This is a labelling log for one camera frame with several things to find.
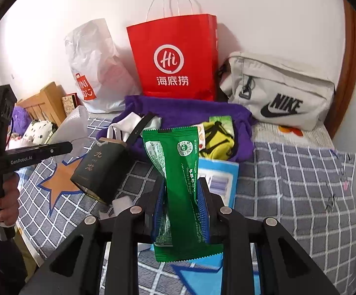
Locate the red paper bag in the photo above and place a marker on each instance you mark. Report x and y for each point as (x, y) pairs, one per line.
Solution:
(141, 43)

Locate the red-edged box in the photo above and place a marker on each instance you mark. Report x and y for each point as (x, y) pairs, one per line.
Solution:
(70, 107)

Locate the yellow black pouch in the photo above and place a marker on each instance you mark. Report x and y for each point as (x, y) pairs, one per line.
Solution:
(214, 135)

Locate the white spotted pillow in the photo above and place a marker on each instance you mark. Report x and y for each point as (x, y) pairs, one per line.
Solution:
(38, 130)

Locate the wooden headboard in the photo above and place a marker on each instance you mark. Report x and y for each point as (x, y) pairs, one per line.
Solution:
(42, 98)

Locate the translucent plastic wrap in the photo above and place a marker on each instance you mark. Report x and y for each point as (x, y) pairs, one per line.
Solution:
(73, 123)

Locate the wooden door frame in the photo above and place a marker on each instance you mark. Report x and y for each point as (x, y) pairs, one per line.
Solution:
(351, 52)

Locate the green tissue packet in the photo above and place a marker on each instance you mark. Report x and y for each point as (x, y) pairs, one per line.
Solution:
(221, 119)

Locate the grey sling bag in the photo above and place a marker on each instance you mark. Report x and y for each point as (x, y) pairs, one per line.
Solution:
(288, 80)

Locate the white printed bedsheet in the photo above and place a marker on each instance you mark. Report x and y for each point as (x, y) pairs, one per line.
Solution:
(267, 132)

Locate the person's left hand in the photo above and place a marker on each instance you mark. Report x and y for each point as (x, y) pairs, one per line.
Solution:
(9, 202)

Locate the purple fuzzy cloth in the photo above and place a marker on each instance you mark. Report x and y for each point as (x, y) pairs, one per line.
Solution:
(178, 110)

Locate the crumpled white paper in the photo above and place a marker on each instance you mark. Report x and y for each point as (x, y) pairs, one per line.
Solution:
(119, 204)

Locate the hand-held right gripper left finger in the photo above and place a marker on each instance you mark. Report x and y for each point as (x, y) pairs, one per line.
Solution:
(158, 218)

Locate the dark green paper bag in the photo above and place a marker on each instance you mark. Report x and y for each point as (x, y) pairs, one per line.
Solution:
(101, 172)

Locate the green snack packet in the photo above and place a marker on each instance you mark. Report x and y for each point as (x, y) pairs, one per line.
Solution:
(178, 166)

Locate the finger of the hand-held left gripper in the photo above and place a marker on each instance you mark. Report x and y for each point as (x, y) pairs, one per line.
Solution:
(58, 149)

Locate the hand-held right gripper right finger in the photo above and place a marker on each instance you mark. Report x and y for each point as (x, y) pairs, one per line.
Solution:
(203, 218)

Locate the purple plush toy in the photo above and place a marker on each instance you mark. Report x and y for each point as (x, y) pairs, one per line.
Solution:
(21, 119)

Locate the white black garment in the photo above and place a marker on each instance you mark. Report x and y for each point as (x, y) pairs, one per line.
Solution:
(119, 132)

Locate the blue packet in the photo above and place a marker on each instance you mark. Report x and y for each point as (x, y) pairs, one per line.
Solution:
(221, 172)

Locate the white plastic bag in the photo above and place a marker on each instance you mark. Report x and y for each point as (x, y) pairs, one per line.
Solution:
(88, 46)

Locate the grey plaid quilt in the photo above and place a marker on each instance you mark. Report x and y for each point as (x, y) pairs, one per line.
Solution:
(288, 184)

